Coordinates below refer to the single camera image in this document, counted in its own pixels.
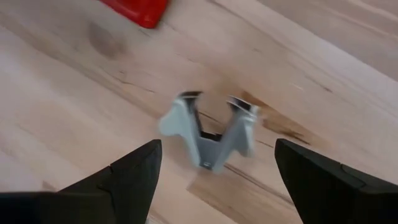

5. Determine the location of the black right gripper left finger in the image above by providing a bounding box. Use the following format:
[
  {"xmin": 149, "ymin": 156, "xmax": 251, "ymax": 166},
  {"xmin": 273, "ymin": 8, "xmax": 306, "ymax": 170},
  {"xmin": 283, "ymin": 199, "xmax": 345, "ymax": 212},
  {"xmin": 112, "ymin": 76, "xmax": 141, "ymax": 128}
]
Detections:
[{"xmin": 0, "ymin": 139, "xmax": 163, "ymax": 224}]

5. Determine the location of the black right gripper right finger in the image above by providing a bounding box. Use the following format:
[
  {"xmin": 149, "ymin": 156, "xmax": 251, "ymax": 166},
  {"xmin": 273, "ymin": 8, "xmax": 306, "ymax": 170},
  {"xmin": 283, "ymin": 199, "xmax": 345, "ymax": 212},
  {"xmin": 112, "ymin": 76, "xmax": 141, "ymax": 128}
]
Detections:
[{"xmin": 274, "ymin": 139, "xmax": 398, "ymax": 224}]

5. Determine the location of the pale grey staple remover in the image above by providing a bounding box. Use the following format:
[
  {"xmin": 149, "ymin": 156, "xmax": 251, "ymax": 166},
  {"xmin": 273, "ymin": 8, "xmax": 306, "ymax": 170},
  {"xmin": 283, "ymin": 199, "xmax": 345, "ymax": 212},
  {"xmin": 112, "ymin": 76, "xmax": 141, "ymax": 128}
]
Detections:
[{"xmin": 158, "ymin": 90, "xmax": 261, "ymax": 174}]

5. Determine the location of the red stapler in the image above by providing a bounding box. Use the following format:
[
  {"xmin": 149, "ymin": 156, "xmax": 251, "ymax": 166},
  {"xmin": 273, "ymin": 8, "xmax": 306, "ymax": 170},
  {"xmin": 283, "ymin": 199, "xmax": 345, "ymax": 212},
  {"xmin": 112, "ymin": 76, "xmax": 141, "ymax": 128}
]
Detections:
[{"xmin": 99, "ymin": 0, "xmax": 170, "ymax": 29}]

